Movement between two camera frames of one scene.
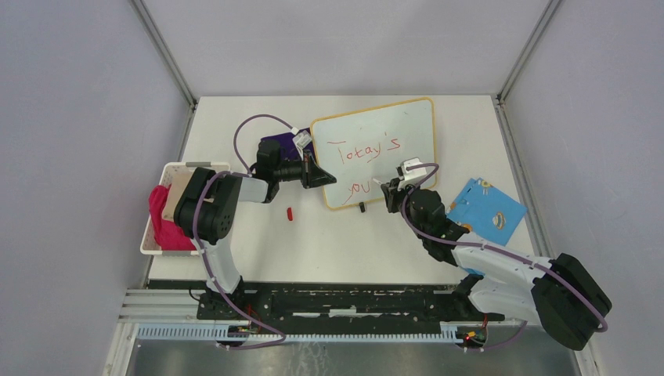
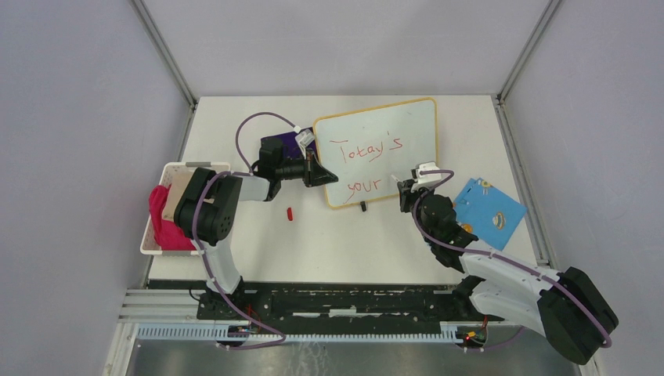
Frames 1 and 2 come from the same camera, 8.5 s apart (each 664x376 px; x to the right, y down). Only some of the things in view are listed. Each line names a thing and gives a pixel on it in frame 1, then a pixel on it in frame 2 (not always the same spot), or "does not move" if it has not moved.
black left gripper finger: [315, 176] does not move
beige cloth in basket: [179, 175] does not move
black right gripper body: [395, 196] to [410, 199]
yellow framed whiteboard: [362, 150] does not move
